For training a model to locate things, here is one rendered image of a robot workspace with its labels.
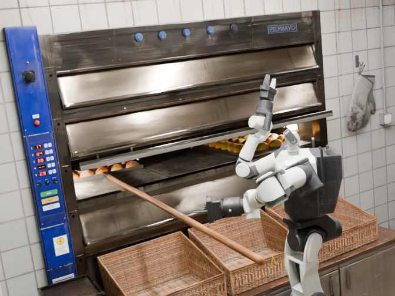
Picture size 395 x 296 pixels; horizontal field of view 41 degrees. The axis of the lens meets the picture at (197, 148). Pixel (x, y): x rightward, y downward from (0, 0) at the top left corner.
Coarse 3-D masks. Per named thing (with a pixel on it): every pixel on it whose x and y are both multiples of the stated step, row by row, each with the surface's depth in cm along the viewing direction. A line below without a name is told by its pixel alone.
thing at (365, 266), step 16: (384, 240) 345; (352, 256) 329; (368, 256) 337; (384, 256) 345; (320, 272) 316; (336, 272) 324; (352, 272) 331; (368, 272) 339; (384, 272) 347; (256, 288) 299; (272, 288) 299; (288, 288) 306; (336, 288) 326; (352, 288) 333; (368, 288) 341; (384, 288) 349
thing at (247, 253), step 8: (112, 176) 332; (120, 184) 315; (128, 184) 308; (136, 192) 293; (152, 200) 274; (168, 208) 257; (176, 216) 248; (184, 216) 243; (192, 224) 234; (200, 224) 229; (208, 232) 221; (216, 232) 219; (216, 240) 216; (224, 240) 210; (232, 248) 205; (240, 248) 200; (248, 256) 195; (256, 256) 191
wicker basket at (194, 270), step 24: (168, 240) 320; (120, 264) 305; (144, 264) 311; (168, 264) 319; (192, 264) 318; (120, 288) 274; (144, 288) 309; (168, 288) 309; (192, 288) 279; (216, 288) 298
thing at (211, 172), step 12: (264, 156) 354; (216, 168) 337; (228, 168) 341; (168, 180) 320; (180, 180) 324; (192, 180) 328; (120, 192) 305; (144, 192) 312; (84, 204) 295; (96, 204) 298
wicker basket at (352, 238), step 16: (272, 208) 357; (336, 208) 375; (352, 208) 361; (352, 224) 364; (368, 224) 341; (336, 240) 327; (352, 240) 335; (368, 240) 342; (320, 256) 322; (336, 256) 329
